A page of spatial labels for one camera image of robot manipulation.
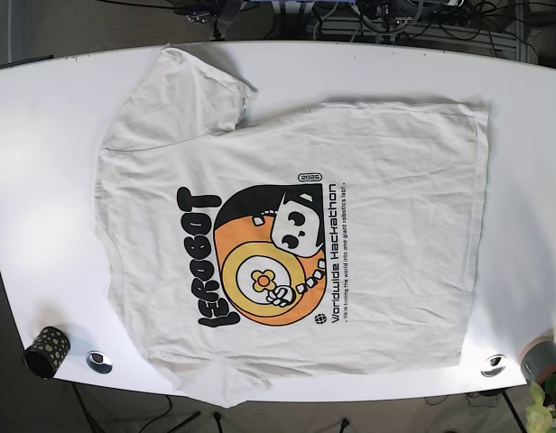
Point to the white printed T-shirt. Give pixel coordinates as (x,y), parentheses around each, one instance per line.
(338,238)

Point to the left silver table grommet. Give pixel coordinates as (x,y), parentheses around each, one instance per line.
(99,362)

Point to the silver table grommet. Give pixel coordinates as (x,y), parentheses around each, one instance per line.
(493,366)
(99,362)

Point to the black gold-spotted cup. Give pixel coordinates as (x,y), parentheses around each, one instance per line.
(47,352)

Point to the right silver table grommet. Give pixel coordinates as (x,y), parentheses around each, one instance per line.
(493,366)

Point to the grey plant pot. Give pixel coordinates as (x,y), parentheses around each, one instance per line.
(538,359)

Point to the green potted plant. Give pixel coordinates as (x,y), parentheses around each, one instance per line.
(541,413)

